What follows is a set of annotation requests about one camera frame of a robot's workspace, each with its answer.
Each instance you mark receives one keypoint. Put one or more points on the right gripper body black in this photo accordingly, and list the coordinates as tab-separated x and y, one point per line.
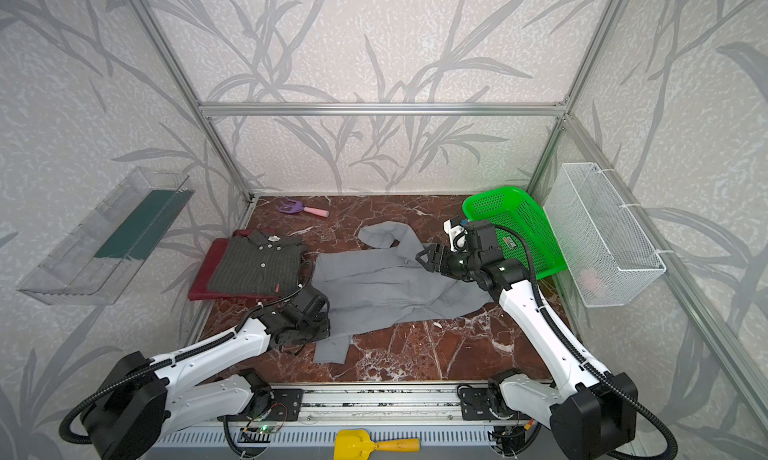
443	259

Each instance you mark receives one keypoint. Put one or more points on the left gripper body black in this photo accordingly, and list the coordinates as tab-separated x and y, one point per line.
315	315

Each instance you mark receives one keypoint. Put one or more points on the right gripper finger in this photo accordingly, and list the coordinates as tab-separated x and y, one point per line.
429	265
429	257

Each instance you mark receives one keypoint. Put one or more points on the grey long sleeve shirt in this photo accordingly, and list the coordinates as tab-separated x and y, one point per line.
374	289

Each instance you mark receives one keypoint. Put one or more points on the green plastic basket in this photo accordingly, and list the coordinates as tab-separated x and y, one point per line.
515	209

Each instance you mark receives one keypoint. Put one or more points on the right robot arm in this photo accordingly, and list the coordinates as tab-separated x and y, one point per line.
587	419

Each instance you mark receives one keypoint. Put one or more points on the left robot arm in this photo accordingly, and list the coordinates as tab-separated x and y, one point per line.
143	400

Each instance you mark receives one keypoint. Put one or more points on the dark striped folded shirt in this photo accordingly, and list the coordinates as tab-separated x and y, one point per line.
260	265

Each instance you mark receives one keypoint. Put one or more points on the maroon folded shirt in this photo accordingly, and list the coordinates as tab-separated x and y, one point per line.
199	290

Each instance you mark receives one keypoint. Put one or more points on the purple pink toy rake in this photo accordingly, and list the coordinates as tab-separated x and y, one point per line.
293	207

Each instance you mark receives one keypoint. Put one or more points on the yellow toy shovel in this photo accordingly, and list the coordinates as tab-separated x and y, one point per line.
358	445

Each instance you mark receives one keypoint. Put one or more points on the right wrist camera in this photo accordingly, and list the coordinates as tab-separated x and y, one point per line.
456	232

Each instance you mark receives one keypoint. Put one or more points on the pink object in wire basket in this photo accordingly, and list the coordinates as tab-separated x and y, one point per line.
592	282

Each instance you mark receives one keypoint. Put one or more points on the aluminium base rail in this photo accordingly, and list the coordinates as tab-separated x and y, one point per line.
410	403

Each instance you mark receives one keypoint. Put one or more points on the white wire wall basket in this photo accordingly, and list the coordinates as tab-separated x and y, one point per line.
596	228

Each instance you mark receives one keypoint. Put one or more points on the clear plastic wall bin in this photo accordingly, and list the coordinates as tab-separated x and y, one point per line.
96	262

